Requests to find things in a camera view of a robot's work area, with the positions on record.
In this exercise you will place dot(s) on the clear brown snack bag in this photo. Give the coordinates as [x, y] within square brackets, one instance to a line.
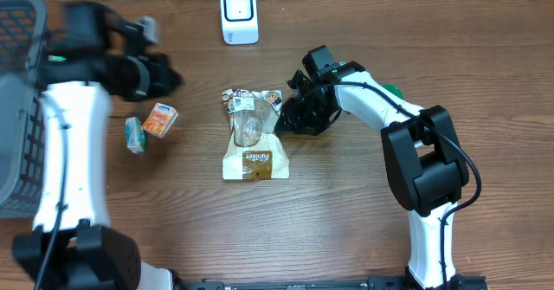
[254, 152]

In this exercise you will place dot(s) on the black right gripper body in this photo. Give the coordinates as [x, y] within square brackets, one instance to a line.
[312, 113]

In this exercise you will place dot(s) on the grey plastic mesh basket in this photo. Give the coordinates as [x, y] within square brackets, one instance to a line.
[23, 26]

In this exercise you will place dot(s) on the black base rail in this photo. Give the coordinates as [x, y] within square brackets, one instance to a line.
[373, 283]

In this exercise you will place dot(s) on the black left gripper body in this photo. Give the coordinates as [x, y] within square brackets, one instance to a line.
[150, 80]

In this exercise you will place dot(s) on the orange small carton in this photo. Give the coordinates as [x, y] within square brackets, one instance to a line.
[160, 120]

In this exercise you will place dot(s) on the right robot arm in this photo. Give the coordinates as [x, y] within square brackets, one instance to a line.
[425, 165]

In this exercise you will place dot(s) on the teal white small carton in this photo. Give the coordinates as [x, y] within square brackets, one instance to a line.
[135, 136]

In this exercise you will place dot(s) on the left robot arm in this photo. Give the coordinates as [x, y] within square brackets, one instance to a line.
[97, 55]

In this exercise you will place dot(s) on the green lid jar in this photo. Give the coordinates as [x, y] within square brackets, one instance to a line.
[394, 90]

